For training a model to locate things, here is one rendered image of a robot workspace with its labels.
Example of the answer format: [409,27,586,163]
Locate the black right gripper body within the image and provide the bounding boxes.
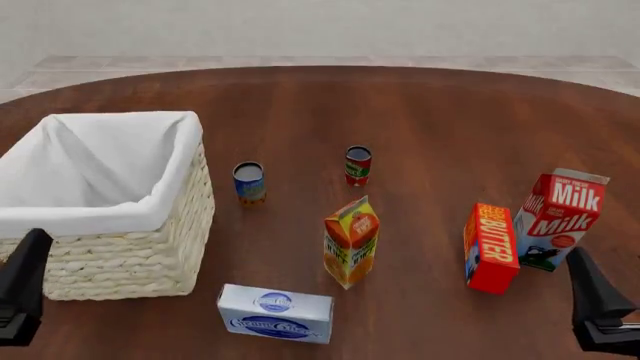
[572,306,640,354]

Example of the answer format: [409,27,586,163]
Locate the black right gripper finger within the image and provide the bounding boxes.
[565,246,639,327]

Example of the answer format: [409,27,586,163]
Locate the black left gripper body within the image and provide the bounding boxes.
[0,305,43,347]

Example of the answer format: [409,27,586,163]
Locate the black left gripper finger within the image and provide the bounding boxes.
[0,227,54,320]

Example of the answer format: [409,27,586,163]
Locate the white wicker basket with liner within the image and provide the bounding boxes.
[0,110,217,302]

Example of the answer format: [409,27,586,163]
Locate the orange juice carton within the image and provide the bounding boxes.
[323,195,381,291]

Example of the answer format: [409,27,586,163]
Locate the red and white milk carton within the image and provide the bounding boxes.
[512,167,611,273]

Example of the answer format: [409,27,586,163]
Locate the red butter box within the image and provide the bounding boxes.
[462,201,522,297]

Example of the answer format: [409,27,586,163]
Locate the blue and orange tin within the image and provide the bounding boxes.
[231,160,268,210]

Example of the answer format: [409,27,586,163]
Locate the white cream cheese box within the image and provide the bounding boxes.
[216,282,335,345]

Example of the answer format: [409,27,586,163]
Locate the red and green tin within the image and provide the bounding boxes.
[344,144,373,188]

